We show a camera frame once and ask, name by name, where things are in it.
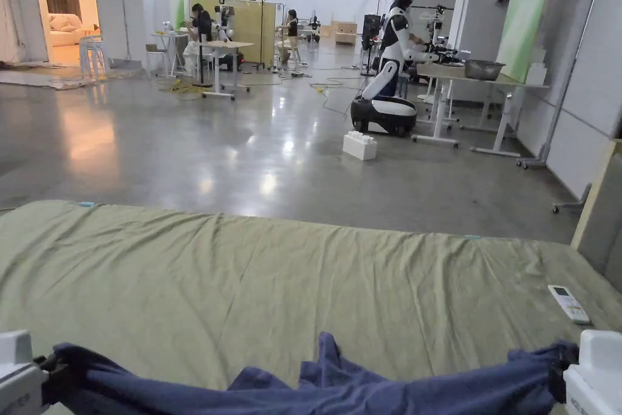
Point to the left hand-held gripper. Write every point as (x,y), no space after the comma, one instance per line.
(14,381)

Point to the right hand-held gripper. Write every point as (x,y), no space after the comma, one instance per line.
(595,376)

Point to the dark blue shirt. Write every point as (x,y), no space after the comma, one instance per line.
(350,393)

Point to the white remote control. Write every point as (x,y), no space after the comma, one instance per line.
(569,304)

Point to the grey padded headboard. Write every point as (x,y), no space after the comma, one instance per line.
(602,211)

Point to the bed with pale green sheet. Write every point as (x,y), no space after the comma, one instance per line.
(233,288)

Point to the large white building block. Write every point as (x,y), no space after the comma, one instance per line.
(359,146)

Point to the stack of white stools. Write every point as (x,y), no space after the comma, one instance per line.
(93,53)

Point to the cream sofa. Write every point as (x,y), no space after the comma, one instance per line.
(68,28)

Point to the white and black wheeled robot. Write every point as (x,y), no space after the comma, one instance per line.
(394,45)

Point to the wooden top desk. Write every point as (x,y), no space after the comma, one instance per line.
(228,45)

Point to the white humanoid robot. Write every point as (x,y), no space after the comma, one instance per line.
(223,16)

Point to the wooden crate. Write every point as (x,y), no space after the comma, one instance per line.
(345,32)

